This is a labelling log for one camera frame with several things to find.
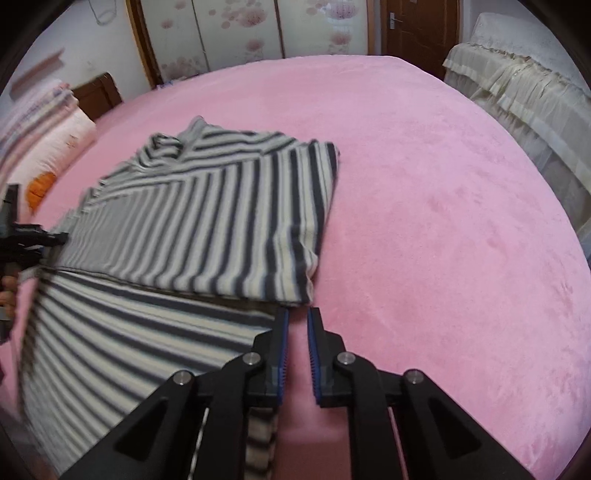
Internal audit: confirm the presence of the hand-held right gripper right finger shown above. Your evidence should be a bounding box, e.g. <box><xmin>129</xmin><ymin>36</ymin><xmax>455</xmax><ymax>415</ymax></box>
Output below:
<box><xmin>307</xmin><ymin>307</ymin><xmax>536</xmax><ymax>480</ymax></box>

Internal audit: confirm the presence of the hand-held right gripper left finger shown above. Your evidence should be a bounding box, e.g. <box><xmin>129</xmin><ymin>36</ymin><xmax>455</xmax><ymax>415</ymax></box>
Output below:
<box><xmin>60</xmin><ymin>307</ymin><xmax>291</xmax><ymax>480</ymax></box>

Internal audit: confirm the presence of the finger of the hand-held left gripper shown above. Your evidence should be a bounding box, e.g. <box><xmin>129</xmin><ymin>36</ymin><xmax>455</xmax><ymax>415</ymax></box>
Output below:
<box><xmin>14</xmin><ymin>223</ymin><xmax>69</xmax><ymax>248</ymax></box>

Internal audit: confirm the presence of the grey white striped shirt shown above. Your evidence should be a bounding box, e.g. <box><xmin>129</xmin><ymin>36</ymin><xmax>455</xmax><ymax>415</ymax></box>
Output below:
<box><xmin>18</xmin><ymin>115</ymin><xmax>341</xmax><ymax>480</ymax></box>

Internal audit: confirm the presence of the person's left hand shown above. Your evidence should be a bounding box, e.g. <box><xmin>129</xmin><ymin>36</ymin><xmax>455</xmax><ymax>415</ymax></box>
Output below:
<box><xmin>0</xmin><ymin>276</ymin><xmax>18</xmax><ymax>308</ymax></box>

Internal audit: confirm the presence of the folded pink cartoon quilt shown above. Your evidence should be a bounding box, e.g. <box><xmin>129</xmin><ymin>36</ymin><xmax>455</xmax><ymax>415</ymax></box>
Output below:
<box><xmin>14</xmin><ymin>108</ymin><xmax>99</xmax><ymax>214</ymax></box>

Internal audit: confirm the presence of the folded pastel striped quilt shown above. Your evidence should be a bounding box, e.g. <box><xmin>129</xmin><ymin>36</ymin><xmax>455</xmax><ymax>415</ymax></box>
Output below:
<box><xmin>0</xmin><ymin>82</ymin><xmax>78</xmax><ymax>160</ymax></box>

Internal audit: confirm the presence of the dark wooden headboard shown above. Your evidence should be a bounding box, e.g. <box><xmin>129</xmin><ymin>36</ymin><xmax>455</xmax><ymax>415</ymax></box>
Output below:
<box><xmin>71</xmin><ymin>72</ymin><xmax>124</xmax><ymax>123</ymax></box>

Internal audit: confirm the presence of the pink plush bed blanket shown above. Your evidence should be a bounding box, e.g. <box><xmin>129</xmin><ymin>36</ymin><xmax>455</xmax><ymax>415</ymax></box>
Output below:
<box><xmin>0</xmin><ymin>54</ymin><xmax>587</xmax><ymax>480</ymax></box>

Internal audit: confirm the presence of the floral sliding door wardrobe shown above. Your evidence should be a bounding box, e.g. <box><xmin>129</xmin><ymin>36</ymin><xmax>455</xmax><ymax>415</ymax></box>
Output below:
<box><xmin>126</xmin><ymin>0</ymin><xmax>375</xmax><ymax>88</ymax></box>

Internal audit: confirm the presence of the cream lace covered furniture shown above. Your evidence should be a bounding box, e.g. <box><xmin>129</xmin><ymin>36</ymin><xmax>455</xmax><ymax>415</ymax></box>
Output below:
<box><xmin>442</xmin><ymin>11</ymin><xmax>591</xmax><ymax>259</ymax></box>

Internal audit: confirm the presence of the brown wooden door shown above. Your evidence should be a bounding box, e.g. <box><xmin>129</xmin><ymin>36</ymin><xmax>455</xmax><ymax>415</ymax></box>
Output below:
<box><xmin>381</xmin><ymin>0</ymin><xmax>462</xmax><ymax>79</ymax></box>

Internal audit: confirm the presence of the light wooden wall shelf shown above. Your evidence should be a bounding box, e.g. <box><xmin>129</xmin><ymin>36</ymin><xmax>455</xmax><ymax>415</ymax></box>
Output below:
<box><xmin>9</xmin><ymin>50</ymin><xmax>65</xmax><ymax>99</ymax></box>

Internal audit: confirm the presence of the white power cable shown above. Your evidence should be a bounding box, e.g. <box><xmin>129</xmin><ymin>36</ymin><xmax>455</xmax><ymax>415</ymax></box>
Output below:
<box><xmin>88</xmin><ymin>0</ymin><xmax>116</xmax><ymax>27</ymax></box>

